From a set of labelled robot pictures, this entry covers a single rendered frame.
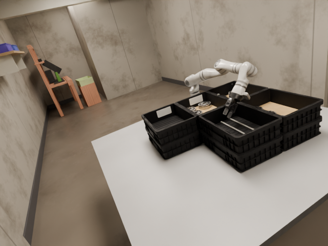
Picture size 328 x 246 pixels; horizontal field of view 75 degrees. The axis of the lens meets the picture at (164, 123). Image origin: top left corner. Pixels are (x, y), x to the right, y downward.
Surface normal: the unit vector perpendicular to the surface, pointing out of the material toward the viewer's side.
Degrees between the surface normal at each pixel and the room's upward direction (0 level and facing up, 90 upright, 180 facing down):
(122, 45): 90
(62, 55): 90
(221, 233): 0
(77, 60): 90
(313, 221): 0
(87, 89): 90
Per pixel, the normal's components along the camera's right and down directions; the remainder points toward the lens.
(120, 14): 0.43, 0.28
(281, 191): -0.24, -0.88
